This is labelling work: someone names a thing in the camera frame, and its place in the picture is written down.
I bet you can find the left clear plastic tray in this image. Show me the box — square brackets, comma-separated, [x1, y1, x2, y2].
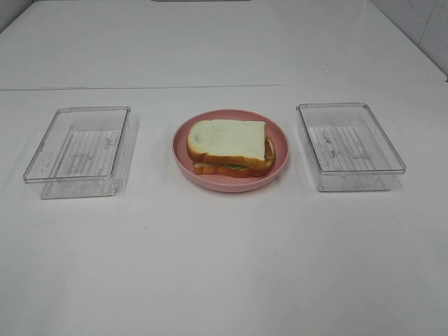
[22, 106, 132, 200]

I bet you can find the green lettuce leaf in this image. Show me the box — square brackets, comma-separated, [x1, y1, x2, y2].
[223, 164, 247, 170]

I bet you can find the bread slice from tray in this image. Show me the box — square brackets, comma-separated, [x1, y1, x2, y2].
[194, 138, 277, 179]

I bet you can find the pink round plate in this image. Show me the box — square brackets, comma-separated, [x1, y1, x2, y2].
[171, 109, 289, 193]

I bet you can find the right clear plastic tray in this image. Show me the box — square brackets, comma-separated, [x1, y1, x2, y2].
[296, 102, 406, 192]

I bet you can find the clear plastic tray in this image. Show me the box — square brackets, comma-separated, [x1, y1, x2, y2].
[296, 102, 406, 192]
[22, 106, 132, 200]

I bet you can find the curved bacon strip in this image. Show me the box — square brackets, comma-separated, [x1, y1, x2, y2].
[265, 136, 276, 167]

